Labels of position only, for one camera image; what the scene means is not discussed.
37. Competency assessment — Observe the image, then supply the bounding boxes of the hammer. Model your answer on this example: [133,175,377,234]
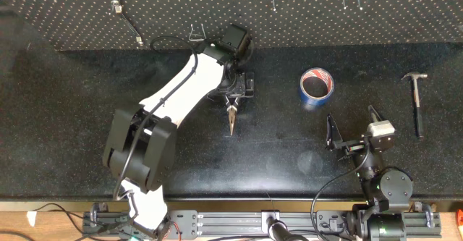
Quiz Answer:
[400,71,429,140]

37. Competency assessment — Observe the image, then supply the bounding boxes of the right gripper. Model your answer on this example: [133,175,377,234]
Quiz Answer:
[323,104,383,161]

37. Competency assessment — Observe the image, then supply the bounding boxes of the roll of blue tape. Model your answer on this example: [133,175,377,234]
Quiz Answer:
[298,67,336,108]

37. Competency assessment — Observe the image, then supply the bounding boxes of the white paper scrap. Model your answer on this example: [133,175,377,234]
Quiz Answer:
[25,210,38,228]

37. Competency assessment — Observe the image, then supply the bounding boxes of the black pegboard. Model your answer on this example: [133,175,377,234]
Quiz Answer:
[0,0,463,51]

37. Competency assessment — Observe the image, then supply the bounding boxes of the thin black wire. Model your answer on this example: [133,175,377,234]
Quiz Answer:
[26,202,106,235]

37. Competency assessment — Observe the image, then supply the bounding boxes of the pliers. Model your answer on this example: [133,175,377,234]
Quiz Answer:
[224,95,240,137]

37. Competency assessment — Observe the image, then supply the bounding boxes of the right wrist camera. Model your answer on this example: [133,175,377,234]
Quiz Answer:
[365,119,396,138]

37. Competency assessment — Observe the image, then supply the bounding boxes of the black cable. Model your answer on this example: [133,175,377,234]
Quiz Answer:
[309,136,371,241]
[112,35,200,203]

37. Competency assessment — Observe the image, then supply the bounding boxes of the wrench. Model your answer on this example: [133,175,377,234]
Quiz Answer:
[109,0,145,48]

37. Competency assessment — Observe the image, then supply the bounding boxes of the orange object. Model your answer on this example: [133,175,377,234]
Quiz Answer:
[455,208,463,240]

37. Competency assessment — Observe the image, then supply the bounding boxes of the mounting rail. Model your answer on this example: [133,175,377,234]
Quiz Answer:
[82,201,443,241]

